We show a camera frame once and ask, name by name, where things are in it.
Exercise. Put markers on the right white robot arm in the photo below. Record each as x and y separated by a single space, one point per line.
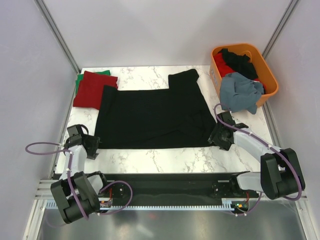
280 174

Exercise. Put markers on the white slotted cable duct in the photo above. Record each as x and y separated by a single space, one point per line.
226 205

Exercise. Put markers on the folded red t-shirt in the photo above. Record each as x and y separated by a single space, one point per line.
90 89

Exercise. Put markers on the right aluminium frame post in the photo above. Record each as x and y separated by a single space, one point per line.
285 18

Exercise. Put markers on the left aluminium frame post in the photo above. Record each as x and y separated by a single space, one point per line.
57 34

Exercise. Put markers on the red garment in tub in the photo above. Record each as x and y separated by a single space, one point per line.
222 65

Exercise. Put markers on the orange plastic tub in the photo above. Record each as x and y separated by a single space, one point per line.
264 74

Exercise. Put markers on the grey-blue t-shirt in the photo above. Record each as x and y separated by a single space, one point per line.
238 93

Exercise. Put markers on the black garment in tub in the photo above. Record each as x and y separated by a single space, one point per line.
240 62

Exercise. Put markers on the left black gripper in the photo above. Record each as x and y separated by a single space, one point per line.
95 142

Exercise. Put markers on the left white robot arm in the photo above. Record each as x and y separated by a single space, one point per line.
76 193

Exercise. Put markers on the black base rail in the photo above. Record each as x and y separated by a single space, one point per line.
171 189

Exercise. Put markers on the folded green t-shirt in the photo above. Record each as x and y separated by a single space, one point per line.
81 76

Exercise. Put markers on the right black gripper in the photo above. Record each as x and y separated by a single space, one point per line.
213 137

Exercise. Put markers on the aluminium frame post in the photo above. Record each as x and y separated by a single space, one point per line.
57 34
285 18

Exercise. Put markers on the black t-shirt blue logo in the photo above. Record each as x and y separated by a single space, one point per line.
175 117

